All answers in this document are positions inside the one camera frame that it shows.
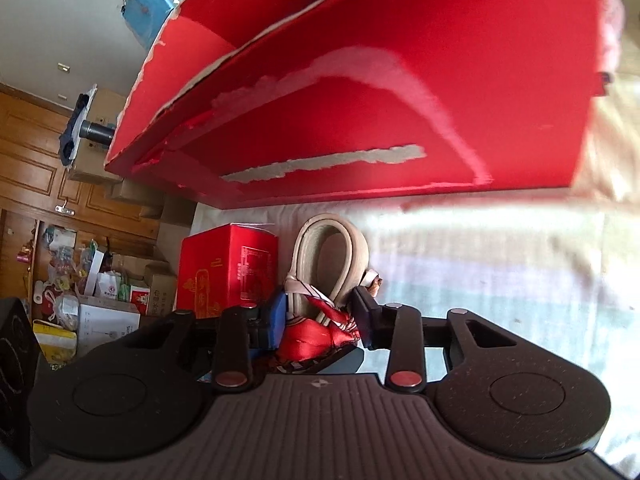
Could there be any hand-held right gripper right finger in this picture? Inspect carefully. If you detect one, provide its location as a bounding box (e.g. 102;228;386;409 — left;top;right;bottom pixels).
350;286;518;392

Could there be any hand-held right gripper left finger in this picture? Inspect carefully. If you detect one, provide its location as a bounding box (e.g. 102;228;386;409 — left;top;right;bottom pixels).
120;294;291;393

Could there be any small red gold-print box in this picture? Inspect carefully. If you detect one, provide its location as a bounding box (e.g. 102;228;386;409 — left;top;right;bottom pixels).
176;223;280;318

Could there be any large red cardboard box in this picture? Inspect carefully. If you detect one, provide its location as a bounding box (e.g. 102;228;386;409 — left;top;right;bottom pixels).
104;0;626;210

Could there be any white carton box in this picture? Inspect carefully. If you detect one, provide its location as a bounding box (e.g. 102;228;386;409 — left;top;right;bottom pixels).
77;295;143;358

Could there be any pile of cardboard boxes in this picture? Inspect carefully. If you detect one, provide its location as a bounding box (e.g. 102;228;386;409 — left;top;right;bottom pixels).
67;89;198;311

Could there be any yellow bag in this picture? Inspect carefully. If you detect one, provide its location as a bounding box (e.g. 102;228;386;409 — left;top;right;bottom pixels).
32;320;78;363

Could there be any dark cylinder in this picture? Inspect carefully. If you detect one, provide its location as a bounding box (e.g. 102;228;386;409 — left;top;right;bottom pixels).
77;120;117;148

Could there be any wooden door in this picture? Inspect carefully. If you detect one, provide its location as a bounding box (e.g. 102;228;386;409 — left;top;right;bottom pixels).
0;82;166;301

